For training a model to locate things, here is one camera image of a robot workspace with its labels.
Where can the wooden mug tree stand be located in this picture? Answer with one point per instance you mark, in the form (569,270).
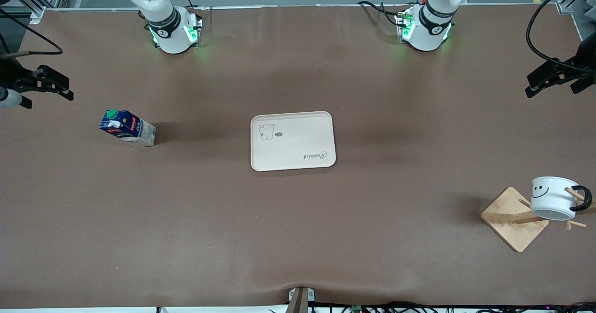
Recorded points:
(512,220)

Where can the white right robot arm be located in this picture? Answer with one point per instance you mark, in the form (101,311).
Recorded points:
(170,38)

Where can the small green circuit board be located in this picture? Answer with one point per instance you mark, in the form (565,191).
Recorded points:
(356,309)

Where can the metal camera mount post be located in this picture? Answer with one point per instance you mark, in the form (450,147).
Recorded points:
(300,301)

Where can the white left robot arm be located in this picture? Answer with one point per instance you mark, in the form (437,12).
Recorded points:
(426,36)

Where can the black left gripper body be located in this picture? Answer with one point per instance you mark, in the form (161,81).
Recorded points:
(579,66)

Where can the cream plastic tray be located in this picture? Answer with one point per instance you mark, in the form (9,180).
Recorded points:
(298,150)

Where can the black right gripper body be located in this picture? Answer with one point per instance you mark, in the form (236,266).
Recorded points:
(10,76)

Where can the blue milk carton green cap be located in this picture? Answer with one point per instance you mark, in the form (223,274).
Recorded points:
(132,129)

